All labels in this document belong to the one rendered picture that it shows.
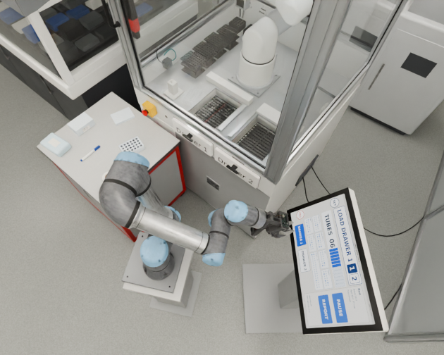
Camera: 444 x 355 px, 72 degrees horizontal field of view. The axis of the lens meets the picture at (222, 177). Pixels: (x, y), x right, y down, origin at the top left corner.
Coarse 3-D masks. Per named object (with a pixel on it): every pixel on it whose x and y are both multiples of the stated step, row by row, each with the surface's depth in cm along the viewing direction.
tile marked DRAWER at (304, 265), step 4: (300, 252) 130; (304, 252) 128; (300, 256) 129; (304, 256) 128; (308, 256) 126; (300, 260) 129; (304, 260) 127; (308, 260) 126; (300, 264) 128; (304, 264) 126; (308, 264) 125; (300, 268) 127; (304, 268) 126; (308, 268) 125; (304, 272) 125
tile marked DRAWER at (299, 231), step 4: (300, 224) 134; (296, 228) 135; (300, 228) 134; (296, 232) 135; (300, 232) 133; (296, 236) 134; (300, 236) 132; (304, 236) 131; (296, 240) 133; (300, 240) 132; (304, 240) 130; (300, 244) 131; (304, 244) 129
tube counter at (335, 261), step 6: (330, 240) 121; (336, 240) 119; (330, 246) 120; (336, 246) 118; (330, 252) 120; (336, 252) 118; (330, 258) 119; (336, 258) 117; (336, 264) 116; (336, 270) 115; (342, 270) 114; (336, 276) 115; (342, 276) 113; (336, 282) 114; (342, 282) 112
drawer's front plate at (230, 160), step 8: (216, 152) 164; (224, 152) 161; (216, 160) 171; (224, 160) 164; (232, 160) 159; (240, 168) 159; (248, 168) 157; (240, 176) 165; (248, 176) 159; (256, 176) 155; (256, 184) 160
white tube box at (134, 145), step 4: (128, 140) 179; (132, 140) 181; (136, 140) 180; (140, 140) 180; (120, 144) 178; (124, 144) 179; (128, 144) 178; (132, 144) 178; (136, 144) 180; (140, 144) 179; (120, 148) 177; (124, 148) 177; (128, 148) 177; (132, 148) 177; (136, 148) 177; (140, 148) 178; (144, 148) 180; (136, 152) 179
